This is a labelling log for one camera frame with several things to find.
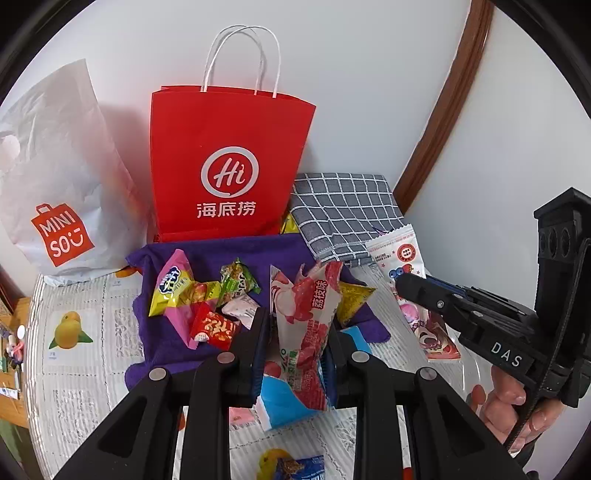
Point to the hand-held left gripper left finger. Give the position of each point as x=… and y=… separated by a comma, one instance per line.
x=257, y=364

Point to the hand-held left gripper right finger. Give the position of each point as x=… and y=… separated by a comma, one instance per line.
x=328, y=374

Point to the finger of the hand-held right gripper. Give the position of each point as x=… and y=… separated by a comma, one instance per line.
x=480, y=295
x=425, y=293

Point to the white cartoon print snack packet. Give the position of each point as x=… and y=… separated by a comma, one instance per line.
x=401, y=254

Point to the red white lychee snack packet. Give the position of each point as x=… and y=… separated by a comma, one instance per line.
x=304, y=332

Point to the yellow foil snack packet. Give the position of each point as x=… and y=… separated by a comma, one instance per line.
x=353, y=300

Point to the person's right hand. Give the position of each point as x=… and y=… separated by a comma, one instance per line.
x=503, y=401

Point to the light blue carton box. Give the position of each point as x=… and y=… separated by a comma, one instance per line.
x=281, y=401

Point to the small red snack packet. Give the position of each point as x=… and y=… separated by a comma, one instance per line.
x=214, y=327

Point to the green snack packet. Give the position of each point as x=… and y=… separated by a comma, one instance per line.
x=238, y=279

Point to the purple towel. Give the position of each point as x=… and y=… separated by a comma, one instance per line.
x=161, y=341

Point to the blue cookie packet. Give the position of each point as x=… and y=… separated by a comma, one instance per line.
x=300, y=470

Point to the yellow pink snack packet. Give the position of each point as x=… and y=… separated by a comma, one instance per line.
x=173, y=286

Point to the grey checked cloth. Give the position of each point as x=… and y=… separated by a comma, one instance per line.
x=341, y=207

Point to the small yellow packet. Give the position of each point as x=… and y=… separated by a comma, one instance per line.
x=290, y=225

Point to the fruit print white table cover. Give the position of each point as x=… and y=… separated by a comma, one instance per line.
x=92, y=392

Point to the red paper bag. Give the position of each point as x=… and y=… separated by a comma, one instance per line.
x=231, y=129

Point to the wooden nightstand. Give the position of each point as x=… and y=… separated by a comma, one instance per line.
x=11, y=406

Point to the white plastic shopping bag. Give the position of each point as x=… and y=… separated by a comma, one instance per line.
x=60, y=161

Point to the brown wooden door frame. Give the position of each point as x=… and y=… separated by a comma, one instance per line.
x=457, y=92

